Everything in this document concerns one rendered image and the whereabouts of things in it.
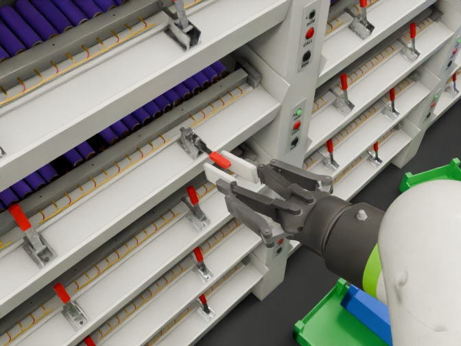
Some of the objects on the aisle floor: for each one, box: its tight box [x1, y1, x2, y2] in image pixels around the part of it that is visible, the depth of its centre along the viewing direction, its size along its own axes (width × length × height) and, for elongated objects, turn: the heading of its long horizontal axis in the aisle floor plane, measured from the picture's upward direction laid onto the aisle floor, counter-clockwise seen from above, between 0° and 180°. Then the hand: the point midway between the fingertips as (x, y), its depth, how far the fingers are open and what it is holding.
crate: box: [399, 158, 461, 194], centre depth 160 cm, size 30×20×8 cm
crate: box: [292, 277, 390, 346], centre depth 132 cm, size 30×20×8 cm
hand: (230, 172), depth 74 cm, fingers open, 3 cm apart
